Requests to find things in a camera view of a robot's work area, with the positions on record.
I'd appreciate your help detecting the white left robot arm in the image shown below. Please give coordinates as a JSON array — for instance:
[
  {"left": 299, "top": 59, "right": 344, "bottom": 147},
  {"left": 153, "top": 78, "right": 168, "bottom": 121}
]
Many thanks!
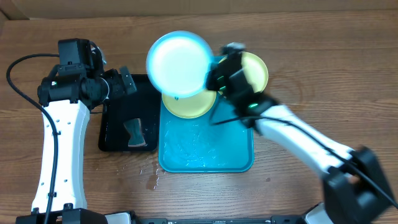
[{"left": 31, "top": 100, "right": 90, "bottom": 213}]

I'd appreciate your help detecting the yellow plate rear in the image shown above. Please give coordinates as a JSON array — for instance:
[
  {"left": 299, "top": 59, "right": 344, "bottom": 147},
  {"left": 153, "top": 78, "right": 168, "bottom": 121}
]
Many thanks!
[{"left": 217, "top": 51, "right": 269, "bottom": 94}]

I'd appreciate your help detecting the yellow plate front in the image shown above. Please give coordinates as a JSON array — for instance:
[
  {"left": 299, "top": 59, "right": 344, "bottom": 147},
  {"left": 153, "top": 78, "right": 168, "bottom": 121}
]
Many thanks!
[{"left": 162, "top": 90, "right": 217, "bottom": 119}]

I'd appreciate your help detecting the yellow plate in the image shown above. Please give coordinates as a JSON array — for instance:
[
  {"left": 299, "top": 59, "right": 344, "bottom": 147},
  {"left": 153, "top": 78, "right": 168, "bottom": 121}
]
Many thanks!
[
  {"left": 217, "top": 51, "right": 269, "bottom": 94},
  {"left": 162, "top": 90, "right": 217, "bottom": 119}
]

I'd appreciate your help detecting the black plastic tray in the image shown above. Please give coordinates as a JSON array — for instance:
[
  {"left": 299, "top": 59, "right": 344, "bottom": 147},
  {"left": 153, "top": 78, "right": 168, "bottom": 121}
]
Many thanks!
[{"left": 98, "top": 74, "right": 161, "bottom": 152}]

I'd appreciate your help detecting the teal plastic tray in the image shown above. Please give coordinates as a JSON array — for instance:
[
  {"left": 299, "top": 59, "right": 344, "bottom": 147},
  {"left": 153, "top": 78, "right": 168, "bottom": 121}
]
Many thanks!
[{"left": 159, "top": 92, "right": 254, "bottom": 173}]

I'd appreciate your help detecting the light blue plate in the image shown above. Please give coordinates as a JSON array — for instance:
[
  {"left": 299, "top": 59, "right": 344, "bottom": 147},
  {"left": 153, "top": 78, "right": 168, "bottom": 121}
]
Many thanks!
[{"left": 146, "top": 30, "right": 214, "bottom": 98}]

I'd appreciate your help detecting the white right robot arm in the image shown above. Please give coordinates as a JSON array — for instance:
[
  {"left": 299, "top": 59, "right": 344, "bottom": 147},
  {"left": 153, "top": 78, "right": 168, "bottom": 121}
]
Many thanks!
[{"left": 206, "top": 50, "right": 397, "bottom": 223}]

